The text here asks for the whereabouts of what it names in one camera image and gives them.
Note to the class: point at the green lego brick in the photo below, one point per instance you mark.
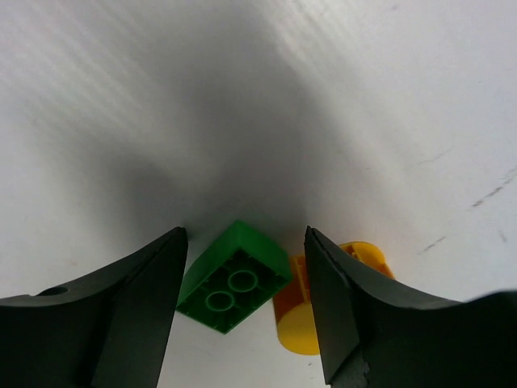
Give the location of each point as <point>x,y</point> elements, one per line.
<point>240,271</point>

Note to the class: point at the yellow round lego piece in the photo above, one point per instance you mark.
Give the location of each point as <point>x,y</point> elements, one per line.
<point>294,319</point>

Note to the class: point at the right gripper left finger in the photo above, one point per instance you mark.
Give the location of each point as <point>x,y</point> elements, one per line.
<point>109,328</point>

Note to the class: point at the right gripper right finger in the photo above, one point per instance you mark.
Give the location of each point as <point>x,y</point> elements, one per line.
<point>374,331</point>

